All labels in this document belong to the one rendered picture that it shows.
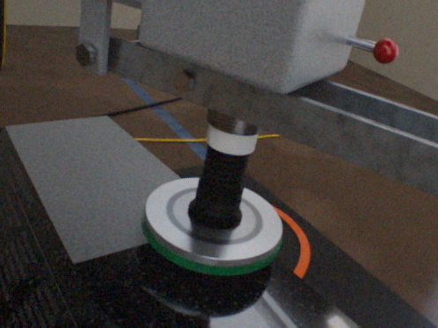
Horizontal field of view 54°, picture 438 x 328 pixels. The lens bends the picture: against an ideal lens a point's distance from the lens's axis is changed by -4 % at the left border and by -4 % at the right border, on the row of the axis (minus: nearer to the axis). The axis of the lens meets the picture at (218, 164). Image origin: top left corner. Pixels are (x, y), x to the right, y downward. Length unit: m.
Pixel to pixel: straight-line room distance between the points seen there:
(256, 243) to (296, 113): 0.22
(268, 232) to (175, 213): 0.14
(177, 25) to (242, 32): 0.08
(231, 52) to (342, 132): 0.15
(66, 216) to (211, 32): 0.40
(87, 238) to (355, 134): 0.42
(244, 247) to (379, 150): 0.25
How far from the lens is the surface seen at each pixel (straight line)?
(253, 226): 0.67
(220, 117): 0.57
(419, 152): 0.47
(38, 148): 0.94
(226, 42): 0.47
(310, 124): 0.50
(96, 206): 0.76
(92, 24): 0.63
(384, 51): 0.58
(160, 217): 0.65
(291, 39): 0.44
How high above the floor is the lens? 1.25
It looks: 27 degrees down
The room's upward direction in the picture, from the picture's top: 12 degrees clockwise
